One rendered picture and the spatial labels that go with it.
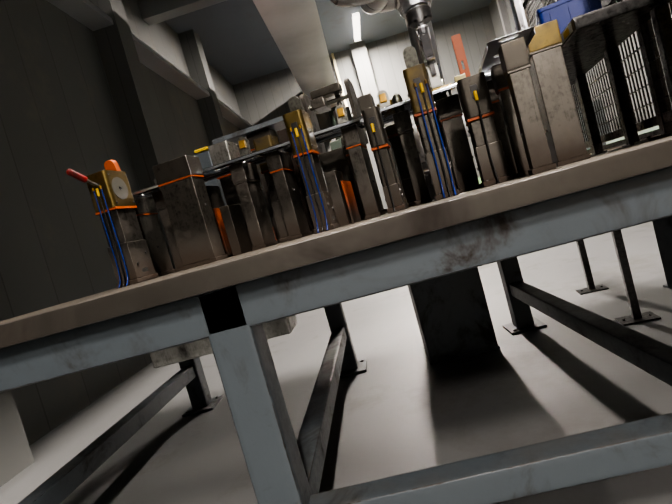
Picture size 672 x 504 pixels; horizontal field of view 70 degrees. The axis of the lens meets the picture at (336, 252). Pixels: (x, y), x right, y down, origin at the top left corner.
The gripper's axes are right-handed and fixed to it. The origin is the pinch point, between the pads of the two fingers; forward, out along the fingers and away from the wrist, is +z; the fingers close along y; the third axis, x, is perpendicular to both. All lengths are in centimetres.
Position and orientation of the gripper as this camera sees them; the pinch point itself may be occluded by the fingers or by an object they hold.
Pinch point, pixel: (434, 76)
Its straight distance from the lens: 156.3
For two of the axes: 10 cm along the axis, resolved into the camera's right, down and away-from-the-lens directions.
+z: 2.7, 9.6, 0.6
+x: 9.4, -2.4, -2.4
